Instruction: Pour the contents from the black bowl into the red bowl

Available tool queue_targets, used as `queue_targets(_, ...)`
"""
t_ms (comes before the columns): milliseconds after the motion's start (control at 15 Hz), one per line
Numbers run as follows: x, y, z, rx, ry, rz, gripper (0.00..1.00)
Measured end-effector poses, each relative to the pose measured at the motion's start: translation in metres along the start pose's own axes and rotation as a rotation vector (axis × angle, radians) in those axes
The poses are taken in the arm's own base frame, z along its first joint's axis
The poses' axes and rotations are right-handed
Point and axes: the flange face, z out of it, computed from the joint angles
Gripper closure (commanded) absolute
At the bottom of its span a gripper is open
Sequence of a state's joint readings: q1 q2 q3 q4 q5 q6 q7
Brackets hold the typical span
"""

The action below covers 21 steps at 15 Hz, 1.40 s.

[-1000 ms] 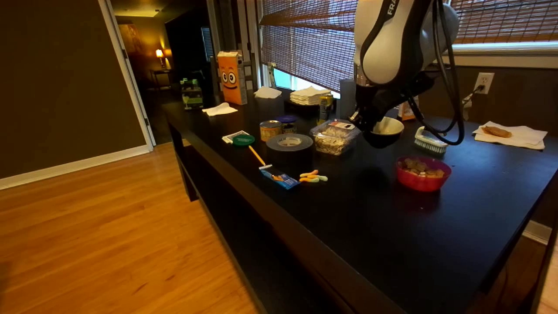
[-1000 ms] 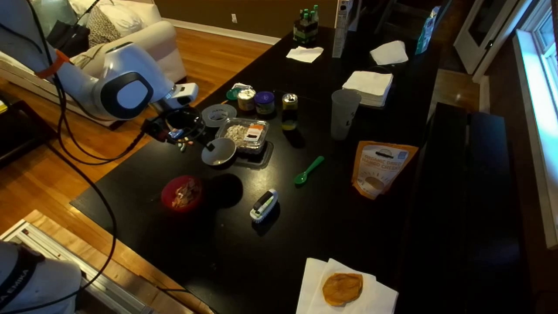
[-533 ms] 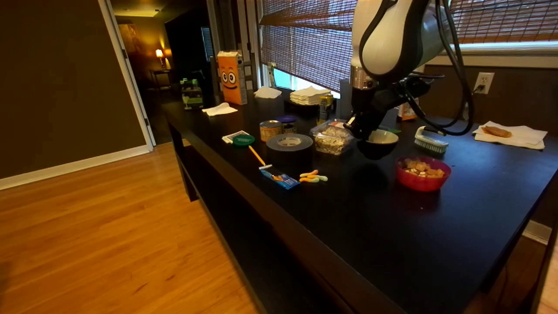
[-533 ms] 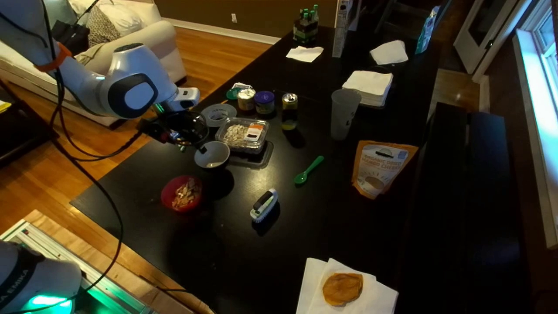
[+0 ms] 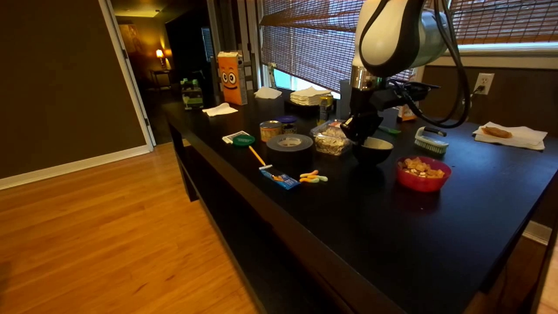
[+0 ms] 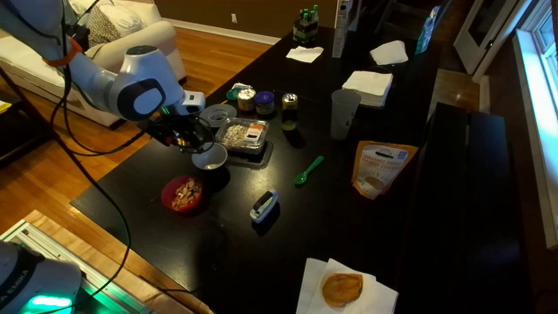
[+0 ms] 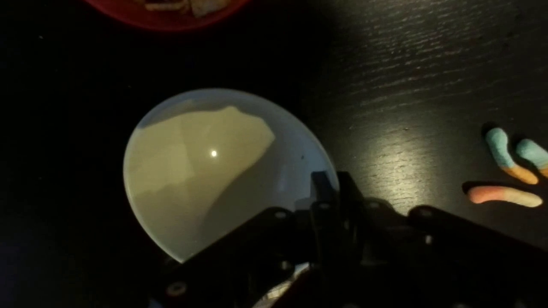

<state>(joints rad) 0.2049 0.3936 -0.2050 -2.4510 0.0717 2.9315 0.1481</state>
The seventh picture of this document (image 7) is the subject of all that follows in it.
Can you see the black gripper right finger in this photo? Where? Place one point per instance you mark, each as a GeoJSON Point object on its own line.
{"type": "Point", "coordinates": [353, 194]}

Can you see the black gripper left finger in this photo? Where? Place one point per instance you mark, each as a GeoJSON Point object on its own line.
{"type": "Point", "coordinates": [322, 191]}

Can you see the black bowl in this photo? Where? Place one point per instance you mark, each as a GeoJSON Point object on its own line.
{"type": "Point", "coordinates": [193, 172]}

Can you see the red plastic bowl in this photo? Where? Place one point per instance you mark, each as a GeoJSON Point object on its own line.
{"type": "Point", "coordinates": [171, 22]}

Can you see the pink yellow gummy worm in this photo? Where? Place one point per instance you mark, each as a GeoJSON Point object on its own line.
{"type": "Point", "coordinates": [505, 196]}

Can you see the blue orange gummy worm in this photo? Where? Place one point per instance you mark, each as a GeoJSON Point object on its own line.
{"type": "Point", "coordinates": [532, 155]}
{"type": "Point", "coordinates": [505, 155]}

